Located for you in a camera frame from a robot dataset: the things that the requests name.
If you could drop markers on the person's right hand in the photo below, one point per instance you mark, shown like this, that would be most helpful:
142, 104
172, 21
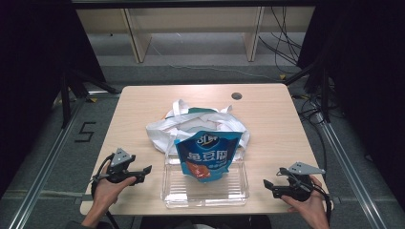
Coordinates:
309, 206

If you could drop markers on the aluminium floor rail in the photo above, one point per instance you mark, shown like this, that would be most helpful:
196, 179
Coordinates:
41, 178
348, 171

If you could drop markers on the black metal stand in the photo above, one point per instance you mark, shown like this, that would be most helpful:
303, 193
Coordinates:
65, 98
324, 95

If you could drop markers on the blue snack packet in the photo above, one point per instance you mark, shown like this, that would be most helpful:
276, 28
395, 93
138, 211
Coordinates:
207, 156

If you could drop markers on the person's left hand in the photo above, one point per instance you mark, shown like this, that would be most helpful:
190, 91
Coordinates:
106, 194

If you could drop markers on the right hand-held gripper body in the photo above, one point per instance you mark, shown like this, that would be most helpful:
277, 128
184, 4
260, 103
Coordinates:
299, 184

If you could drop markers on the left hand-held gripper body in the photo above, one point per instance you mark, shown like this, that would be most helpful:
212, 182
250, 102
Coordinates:
118, 160

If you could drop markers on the white tote bag coloured blobs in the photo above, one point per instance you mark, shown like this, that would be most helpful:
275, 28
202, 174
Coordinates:
178, 125

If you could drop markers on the light wooden desk frame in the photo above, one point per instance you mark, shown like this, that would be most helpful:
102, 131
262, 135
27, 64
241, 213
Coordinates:
140, 41

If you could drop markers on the black curtain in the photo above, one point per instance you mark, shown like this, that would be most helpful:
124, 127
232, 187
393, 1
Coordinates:
369, 79
28, 79

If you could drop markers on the clear plastic tray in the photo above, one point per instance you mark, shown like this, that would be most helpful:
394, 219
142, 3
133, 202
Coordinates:
191, 191

